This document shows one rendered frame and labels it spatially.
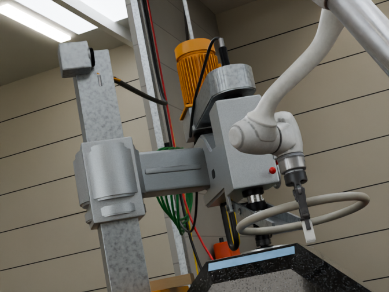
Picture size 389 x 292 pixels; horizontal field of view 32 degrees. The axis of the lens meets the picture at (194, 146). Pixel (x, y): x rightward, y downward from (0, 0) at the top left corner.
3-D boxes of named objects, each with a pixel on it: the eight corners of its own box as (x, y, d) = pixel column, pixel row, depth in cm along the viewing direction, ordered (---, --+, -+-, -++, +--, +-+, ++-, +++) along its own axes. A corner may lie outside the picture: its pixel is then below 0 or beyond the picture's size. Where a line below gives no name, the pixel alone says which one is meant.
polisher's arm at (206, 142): (208, 226, 384) (192, 142, 394) (248, 219, 388) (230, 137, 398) (232, 208, 314) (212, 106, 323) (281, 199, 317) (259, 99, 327)
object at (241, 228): (227, 243, 266) (225, 235, 267) (344, 221, 274) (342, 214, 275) (251, 216, 220) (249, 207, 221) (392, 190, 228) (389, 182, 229)
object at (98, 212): (70, 229, 335) (58, 148, 343) (101, 230, 368) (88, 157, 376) (135, 214, 326) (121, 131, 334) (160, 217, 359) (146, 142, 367)
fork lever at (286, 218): (225, 212, 335) (223, 201, 334) (263, 205, 338) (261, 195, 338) (264, 236, 267) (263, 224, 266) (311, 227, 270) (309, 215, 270)
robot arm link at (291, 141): (289, 161, 237) (262, 161, 229) (279, 120, 242) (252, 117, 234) (312, 151, 230) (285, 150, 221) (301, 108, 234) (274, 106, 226)
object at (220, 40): (223, 75, 327) (215, 40, 331) (231, 73, 328) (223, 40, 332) (224, 72, 323) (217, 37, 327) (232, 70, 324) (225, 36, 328)
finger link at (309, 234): (310, 218, 222) (311, 218, 221) (315, 240, 220) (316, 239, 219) (301, 221, 222) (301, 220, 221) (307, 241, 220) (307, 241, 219)
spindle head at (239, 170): (220, 207, 337) (203, 121, 346) (263, 200, 341) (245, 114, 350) (234, 196, 302) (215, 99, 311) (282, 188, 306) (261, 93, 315)
